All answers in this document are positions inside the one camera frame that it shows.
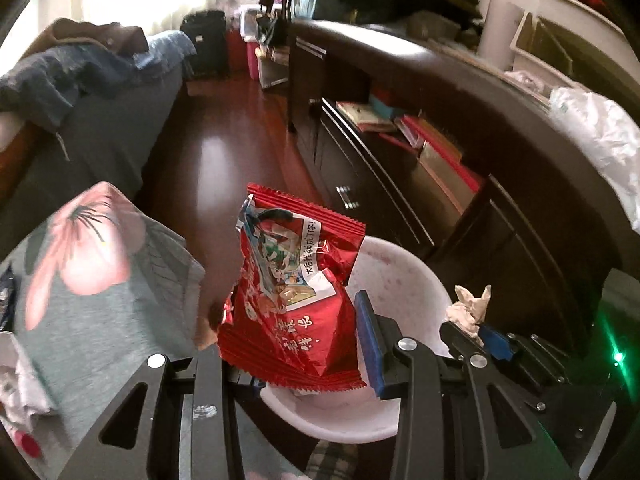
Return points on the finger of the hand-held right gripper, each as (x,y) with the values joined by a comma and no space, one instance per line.
(454,337)
(497,342)

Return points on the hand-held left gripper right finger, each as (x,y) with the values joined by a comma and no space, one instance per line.
(371,350)

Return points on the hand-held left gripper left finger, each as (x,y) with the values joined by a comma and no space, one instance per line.
(210,395)

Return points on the white plastic bin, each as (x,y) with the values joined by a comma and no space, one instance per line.
(400,280)

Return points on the red snack packet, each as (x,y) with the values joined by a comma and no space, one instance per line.
(285,320)

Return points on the plaid cloth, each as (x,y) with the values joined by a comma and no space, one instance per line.
(332,462)

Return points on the books on cabinet shelf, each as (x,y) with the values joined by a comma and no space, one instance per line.
(440,150)

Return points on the dark wooden cabinet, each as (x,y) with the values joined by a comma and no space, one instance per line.
(500,125)

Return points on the stack of books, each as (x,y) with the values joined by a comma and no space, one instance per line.
(362,115)

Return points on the white plastic bag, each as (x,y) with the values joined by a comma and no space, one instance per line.
(605,130)

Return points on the small teal box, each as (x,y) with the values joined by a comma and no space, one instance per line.
(387,105)

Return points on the dark grey bed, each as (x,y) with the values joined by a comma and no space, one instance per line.
(110,135)

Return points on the pink storage box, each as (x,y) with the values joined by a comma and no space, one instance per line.
(252,62)

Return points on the cluttered stool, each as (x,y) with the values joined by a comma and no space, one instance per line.
(272,55)

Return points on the white shelf unit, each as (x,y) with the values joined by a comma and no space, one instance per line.
(560,25)

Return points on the red container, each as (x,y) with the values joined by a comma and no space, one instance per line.
(236,50)

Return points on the clear lidded box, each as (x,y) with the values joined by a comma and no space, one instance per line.
(250,22)

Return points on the black suitcase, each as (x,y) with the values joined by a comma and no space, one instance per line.
(204,42)

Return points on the blue blanket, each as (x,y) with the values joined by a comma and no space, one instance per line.
(65,75)

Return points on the brown coat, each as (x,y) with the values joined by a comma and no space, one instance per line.
(85,35)

